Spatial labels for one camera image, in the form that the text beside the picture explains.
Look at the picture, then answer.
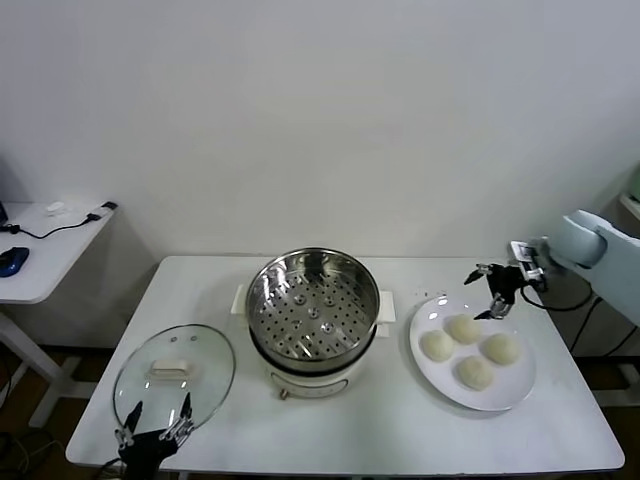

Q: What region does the black hanging power cable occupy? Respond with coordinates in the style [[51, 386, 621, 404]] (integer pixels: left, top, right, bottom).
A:
[[569, 297, 640, 361]]

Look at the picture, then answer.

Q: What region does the blue computer mouse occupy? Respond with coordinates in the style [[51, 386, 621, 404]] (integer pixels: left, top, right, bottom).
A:
[[0, 247, 30, 278]]

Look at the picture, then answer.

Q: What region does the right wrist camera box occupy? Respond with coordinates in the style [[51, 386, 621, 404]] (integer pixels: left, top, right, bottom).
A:
[[509, 240, 545, 281]]

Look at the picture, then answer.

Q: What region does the round glass pot lid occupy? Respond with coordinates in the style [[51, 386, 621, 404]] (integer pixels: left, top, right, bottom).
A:
[[112, 323, 236, 432]]

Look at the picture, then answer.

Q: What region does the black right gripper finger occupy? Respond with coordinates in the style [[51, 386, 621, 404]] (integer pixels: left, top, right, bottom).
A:
[[463, 263, 494, 286], [473, 293, 514, 321]]

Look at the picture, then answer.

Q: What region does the white steamed baozi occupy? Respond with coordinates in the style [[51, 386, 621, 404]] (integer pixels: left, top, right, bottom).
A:
[[480, 333, 521, 366], [419, 329, 456, 362], [445, 314, 482, 345], [454, 355, 495, 391]]

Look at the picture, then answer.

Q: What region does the white electric cooker base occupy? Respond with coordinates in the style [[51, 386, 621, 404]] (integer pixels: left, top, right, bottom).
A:
[[229, 283, 396, 401]]

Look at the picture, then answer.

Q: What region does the thin black desk cable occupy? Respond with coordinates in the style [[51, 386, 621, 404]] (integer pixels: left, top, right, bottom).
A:
[[0, 212, 99, 240]]

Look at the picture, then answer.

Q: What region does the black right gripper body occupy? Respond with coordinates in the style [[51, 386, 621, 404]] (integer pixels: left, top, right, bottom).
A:
[[487, 264, 526, 301]]

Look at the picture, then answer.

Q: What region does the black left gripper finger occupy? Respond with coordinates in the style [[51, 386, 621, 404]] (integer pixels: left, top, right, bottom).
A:
[[114, 401, 145, 447], [159, 392, 195, 441]]

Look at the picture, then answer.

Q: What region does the perforated steel steamer basket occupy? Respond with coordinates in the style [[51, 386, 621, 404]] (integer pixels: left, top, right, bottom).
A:
[[244, 246, 382, 374]]

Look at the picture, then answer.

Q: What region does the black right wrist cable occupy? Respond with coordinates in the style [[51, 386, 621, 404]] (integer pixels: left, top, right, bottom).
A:
[[519, 277, 601, 312]]

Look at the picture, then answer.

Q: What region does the white side table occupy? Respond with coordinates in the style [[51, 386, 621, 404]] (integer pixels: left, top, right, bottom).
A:
[[0, 201, 119, 429]]

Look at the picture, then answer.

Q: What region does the large white plate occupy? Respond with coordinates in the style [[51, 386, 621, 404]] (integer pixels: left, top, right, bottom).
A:
[[408, 295, 537, 412]]

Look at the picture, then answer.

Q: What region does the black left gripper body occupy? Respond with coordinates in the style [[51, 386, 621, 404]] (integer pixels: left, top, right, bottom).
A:
[[117, 429, 180, 480]]

